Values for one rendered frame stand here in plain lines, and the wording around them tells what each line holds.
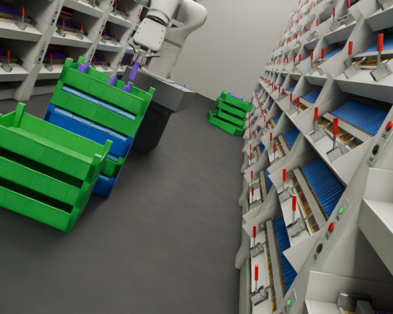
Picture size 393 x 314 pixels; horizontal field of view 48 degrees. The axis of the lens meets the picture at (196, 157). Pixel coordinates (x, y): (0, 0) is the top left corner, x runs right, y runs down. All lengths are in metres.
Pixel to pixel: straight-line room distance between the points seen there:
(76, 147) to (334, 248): 0.90
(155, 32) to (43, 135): 0.53
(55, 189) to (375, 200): 0.84
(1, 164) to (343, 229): 0.89
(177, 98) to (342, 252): 1.52
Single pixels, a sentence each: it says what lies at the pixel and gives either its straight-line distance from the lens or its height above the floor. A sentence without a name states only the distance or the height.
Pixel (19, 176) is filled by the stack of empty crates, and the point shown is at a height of 0.10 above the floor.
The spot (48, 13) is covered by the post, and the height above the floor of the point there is 0.45.
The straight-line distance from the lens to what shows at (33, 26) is 2.31.
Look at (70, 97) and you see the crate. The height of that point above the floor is 0.28.
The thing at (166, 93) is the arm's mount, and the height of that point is 0.34.
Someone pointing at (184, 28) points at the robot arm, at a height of 0.66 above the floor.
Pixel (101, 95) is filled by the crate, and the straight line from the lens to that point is 1.51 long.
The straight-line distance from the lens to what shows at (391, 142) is 0.74.
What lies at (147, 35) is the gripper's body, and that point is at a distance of 1.61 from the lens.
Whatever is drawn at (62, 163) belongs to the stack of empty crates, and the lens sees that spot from 1.23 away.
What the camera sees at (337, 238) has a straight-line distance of 0.76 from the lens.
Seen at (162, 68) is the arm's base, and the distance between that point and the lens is 2.29.
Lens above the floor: 0.61
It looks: 13 degrees down
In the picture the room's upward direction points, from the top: 25 degrees clockwise
